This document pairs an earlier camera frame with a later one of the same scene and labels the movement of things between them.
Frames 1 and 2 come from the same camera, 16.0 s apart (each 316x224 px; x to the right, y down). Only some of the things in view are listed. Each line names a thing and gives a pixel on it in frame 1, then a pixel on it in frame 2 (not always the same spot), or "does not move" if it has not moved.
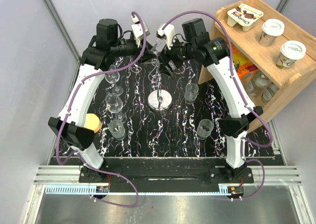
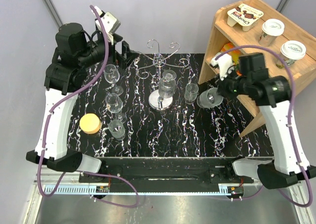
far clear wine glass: x=113 y=77 does not move
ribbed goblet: x=204 y=128 to x=210 y=98
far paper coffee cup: x=271 y=29 does not move
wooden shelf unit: x=273 y=56 does not move
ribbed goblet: x=191 y=93 does not move
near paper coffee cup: x=290 y=51 does not move
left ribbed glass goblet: x=116 y=129 does not move
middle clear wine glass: x=115 y=104 does not move
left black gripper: x=148 y=53 to x=127 y=55
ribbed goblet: x=159 y=47 to x=167 y=84
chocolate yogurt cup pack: x=244 y=15 does not move
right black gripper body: x=178 y=52 to x=231 y=86
